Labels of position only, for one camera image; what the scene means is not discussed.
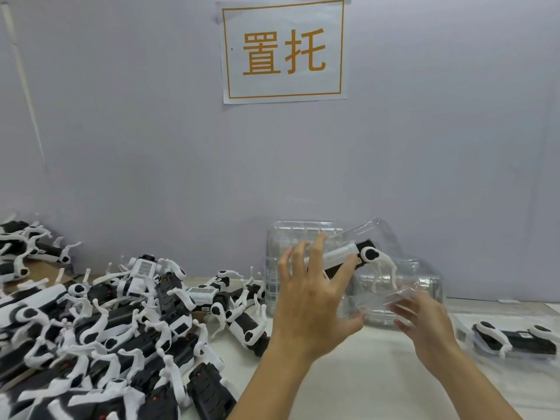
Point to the person's left hand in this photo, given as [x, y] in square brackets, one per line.
[306, 314]

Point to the person's right hand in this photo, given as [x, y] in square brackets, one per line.
[431, 328]

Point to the person's left thumb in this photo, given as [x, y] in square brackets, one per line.
[353, 321]

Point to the person's left middle finger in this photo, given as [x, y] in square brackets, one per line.
[318, 258]

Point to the person's left little finger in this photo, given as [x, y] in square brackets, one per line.
[284, 266]

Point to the person's right thumb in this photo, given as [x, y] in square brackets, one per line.
[407, 328]

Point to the clear plastic blister tray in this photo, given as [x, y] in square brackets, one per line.
[385, 301]
[463, 321]

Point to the person's left forearm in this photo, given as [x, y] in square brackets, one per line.
[271, 389]

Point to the person's right forearm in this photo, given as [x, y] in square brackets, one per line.
[472, 389]

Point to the stack of clear plastic trays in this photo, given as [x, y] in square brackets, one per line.
[284, 240]

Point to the black white robot dog toy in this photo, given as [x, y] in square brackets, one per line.
[372, 256]
[512, 339]

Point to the white paper sign orange print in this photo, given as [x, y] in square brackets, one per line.
[284, 89]

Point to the pile of robot dog toys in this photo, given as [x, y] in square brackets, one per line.
[113, 328]

